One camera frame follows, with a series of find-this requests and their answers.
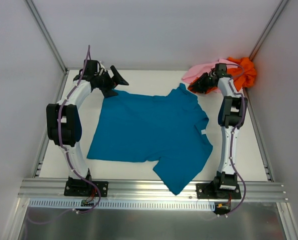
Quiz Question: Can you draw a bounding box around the teal blue t shirt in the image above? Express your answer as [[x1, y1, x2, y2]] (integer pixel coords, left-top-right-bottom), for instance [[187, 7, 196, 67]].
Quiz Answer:
[[87, 84, 213, 195]]

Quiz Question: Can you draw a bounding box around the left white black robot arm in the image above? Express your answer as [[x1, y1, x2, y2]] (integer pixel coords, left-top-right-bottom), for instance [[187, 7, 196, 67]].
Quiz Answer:
[[46, 59, 128, 197]]

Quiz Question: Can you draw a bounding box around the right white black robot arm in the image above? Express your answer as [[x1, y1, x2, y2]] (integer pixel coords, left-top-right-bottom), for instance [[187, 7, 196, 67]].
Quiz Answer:
[[188, 63, 248, 200]]

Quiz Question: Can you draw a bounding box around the pink t shirt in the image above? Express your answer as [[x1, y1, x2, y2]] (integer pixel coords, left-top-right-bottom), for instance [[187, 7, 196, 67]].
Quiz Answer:
[[181, 59, 241, 94]]

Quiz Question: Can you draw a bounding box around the orange t shirt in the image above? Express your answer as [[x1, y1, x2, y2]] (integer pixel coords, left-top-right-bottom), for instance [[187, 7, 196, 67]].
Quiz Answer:
[[187, 56, 258, 95]]

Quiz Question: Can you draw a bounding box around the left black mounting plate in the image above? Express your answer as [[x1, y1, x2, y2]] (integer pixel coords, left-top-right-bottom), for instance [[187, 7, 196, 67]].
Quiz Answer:
[[63, 178, 109, 198]]

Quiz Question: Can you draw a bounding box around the black mounting plate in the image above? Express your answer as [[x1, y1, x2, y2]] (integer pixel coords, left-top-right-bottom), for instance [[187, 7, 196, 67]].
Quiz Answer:
[[195, 182, 242, 200], [63, 178, 109, 198]]

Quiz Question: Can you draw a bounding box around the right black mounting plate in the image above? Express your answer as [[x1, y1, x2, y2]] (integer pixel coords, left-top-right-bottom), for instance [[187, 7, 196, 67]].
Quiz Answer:
[[195, 182, 242, 200]]

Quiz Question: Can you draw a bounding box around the left aluminium corner post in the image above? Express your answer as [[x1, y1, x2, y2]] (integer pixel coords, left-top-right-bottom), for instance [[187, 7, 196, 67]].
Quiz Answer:
[[24, 0, 68, 73]]

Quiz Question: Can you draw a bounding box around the aluminium corner post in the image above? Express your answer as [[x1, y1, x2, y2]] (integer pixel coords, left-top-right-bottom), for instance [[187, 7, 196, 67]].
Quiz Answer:
[[249, 0, 290, 61], [24, 0, 68, 73]]

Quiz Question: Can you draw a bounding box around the right aluminium corner post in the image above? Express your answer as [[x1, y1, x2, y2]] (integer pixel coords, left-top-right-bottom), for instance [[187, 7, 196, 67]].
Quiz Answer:
[[249, 0, 290, 61]]

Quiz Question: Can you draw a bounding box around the white slotted cable duct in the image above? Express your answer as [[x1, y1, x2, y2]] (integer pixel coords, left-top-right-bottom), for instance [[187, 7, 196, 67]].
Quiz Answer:
[[28, 198, 216, 212]]

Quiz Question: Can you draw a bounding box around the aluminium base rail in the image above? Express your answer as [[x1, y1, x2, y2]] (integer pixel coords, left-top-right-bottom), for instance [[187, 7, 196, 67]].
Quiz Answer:
[[17, 178, 289, 203]]

